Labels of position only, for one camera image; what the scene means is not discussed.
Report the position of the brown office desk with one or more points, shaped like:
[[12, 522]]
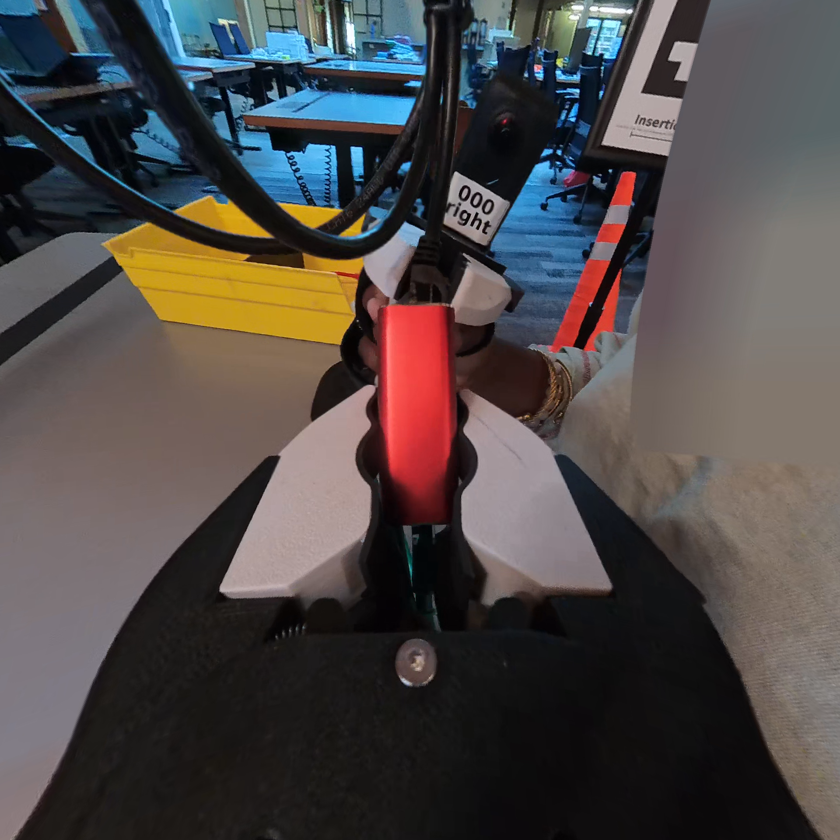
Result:
[[341, 108], [98, 82]]

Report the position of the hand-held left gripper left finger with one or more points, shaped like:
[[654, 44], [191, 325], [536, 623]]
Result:
[[302, 525]]

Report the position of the black office chair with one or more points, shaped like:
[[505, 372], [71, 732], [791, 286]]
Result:
[[577, 118]]

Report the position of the person's beige sweatshirt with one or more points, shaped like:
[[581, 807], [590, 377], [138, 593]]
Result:
[[722, 590]]

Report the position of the orange traffic cone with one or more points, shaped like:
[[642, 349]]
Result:
[[604, 262]]

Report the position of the person's right hand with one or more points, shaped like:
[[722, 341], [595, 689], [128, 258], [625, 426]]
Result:
[[505, 374]]

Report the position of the red ethernet splitter box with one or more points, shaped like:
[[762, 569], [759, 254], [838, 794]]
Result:
[[417, 407]]

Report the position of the black framed tag sign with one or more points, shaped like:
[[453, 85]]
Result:
[[649, 79]]

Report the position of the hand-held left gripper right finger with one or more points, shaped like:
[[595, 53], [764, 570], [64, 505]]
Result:
[[531, 518]]

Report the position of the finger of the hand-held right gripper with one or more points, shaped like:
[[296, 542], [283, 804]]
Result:
[[482, 295], [394, 262]]

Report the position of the yellow plastic bin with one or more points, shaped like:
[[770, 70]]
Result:
[[229, 289]]

